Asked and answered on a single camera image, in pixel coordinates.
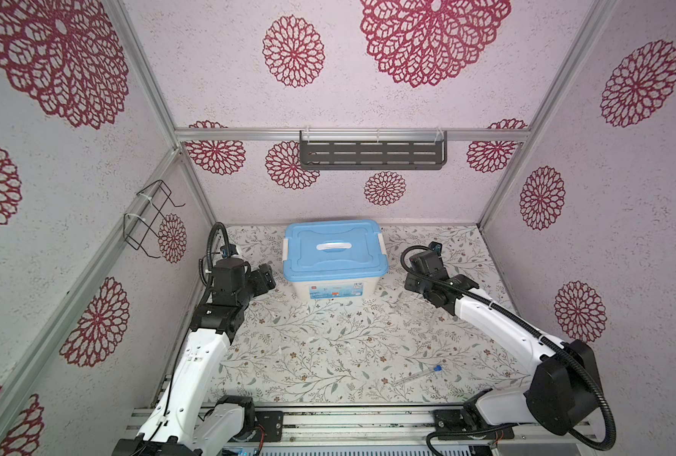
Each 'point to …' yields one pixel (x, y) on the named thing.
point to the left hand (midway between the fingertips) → (258, 277)
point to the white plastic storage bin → (334, 290)
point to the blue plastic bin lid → (334, 249)
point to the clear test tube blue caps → (435, 369)
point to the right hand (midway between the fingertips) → (414, 272)
